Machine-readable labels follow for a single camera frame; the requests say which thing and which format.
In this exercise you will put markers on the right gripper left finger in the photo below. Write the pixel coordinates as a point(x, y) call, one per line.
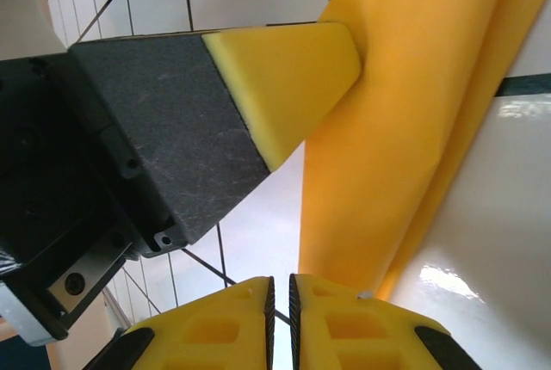
point(215, 335)

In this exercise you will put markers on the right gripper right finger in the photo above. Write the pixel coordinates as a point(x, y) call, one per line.
point(344, 335)

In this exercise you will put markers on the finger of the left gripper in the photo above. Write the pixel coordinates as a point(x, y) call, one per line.
point(193, 107)

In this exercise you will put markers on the yellow cloth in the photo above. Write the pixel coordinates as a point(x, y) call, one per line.
point(409, 107)

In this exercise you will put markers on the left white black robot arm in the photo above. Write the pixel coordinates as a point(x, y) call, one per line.
point(30, 314)

